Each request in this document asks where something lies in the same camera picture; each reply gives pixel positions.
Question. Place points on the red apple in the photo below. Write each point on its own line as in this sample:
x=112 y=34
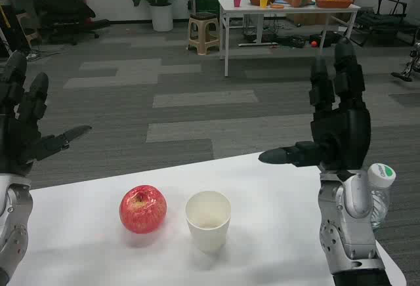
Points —
x=142 y=210

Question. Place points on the yellow plastic cup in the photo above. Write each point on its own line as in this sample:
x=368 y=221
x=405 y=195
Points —
x=264 y=3

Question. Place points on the clear water bottle green label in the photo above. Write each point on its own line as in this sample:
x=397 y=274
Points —
x=382 y=174

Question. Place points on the white power strip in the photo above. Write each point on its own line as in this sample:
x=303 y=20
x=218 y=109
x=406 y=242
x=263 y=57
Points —
x=256 y=44

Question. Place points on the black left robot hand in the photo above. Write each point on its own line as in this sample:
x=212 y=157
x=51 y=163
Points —
x=19 y=135

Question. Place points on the white plant pot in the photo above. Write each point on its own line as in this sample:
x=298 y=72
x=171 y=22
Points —
x=161 y=17

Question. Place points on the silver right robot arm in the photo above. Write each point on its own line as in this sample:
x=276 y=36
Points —
x=348 y=233

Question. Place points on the flat orange disc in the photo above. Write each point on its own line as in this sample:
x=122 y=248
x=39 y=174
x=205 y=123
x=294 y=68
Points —
x=277 y=6

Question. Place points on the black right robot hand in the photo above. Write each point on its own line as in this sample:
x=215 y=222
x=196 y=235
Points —
x=344 y=135

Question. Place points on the pink plastic cup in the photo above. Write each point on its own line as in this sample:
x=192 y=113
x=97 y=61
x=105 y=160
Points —
x=237 y=2

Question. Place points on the small orange ball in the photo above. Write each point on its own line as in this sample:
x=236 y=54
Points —
x=313 y=44

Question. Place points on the brown wicker basket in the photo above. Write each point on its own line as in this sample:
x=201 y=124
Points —
x=255 y=0

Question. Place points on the white metal-frame table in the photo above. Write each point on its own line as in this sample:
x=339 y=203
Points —
x=249 y=8

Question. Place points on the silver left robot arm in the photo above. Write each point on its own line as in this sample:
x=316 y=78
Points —
x=14 y=233

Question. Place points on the black office chair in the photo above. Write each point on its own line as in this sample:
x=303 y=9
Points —
x=62 y=7

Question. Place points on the orange rectangular basket tray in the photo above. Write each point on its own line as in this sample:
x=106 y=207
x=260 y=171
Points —
x=334 y=3

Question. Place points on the humanoid robot legs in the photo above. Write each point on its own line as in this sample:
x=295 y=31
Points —
x=407 y=69

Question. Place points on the beige plastic stool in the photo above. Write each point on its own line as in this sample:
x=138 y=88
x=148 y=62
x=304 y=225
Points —
x=202 y=27

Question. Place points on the black folding chair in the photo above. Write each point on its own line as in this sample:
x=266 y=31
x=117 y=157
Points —
x=387 y=20

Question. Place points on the white paper cup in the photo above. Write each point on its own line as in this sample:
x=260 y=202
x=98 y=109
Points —
x=208 y=233

